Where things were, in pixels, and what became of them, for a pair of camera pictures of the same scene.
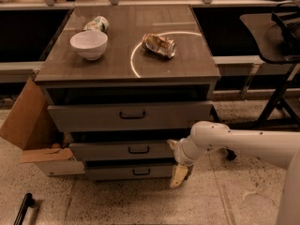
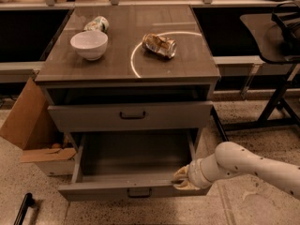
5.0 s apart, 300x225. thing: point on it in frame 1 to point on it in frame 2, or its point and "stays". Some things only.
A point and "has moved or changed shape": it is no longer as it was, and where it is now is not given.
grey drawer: [120, 151] has moved or changed shape
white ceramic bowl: [90, 44] stays
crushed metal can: [159, 45] stays
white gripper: [178, 153] to [194, 174]
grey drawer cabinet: [123, 82] stays
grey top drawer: [131, 116] stays
